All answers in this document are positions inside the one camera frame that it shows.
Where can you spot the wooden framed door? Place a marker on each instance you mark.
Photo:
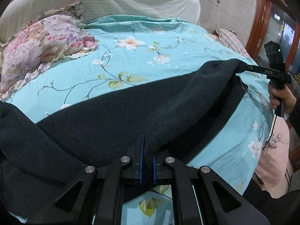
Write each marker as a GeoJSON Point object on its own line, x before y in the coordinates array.
{"type": "Point", "coordinates": [274, 22]}

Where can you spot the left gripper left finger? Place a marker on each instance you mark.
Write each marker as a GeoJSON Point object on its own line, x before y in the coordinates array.
{"type": "Point", "coordinates": [95, 195]}

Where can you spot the plaid cloth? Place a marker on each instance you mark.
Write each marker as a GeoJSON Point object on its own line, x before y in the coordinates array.
{"type": "Point", "coordinates": [229, 39]}

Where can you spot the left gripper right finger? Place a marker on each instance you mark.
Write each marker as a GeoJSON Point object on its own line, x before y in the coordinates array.
{"type": "Point", "coordinates": [201, 196]}

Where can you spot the pink cloth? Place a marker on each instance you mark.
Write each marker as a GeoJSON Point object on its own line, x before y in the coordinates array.
{"type": "Point", "coordinates": [273, 161]}

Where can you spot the black pants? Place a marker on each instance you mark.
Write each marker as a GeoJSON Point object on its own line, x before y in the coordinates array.
{"type": "Point", "coordinates": [180, 115]}

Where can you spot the turquoise floral bed sheet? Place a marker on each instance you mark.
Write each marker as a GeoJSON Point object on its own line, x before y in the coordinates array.
{"type": "Point", "coordinates": [133, 50]}

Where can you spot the person's right hand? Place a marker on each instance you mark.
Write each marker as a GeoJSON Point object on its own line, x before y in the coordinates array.
{"type": "Point", "coordinates": [285, 94]}

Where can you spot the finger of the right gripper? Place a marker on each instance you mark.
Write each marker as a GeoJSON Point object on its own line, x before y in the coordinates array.
{"type": "Point", "coordinates": [243, 67]}

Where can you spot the striped white headboard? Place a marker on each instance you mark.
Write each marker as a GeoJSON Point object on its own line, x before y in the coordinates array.
{"type": "Point", "coordinates": [20, 12]}

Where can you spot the pink floral pillow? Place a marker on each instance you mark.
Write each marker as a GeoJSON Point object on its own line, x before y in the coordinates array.
{"type": "Point", "coordinates": [52, 36]}

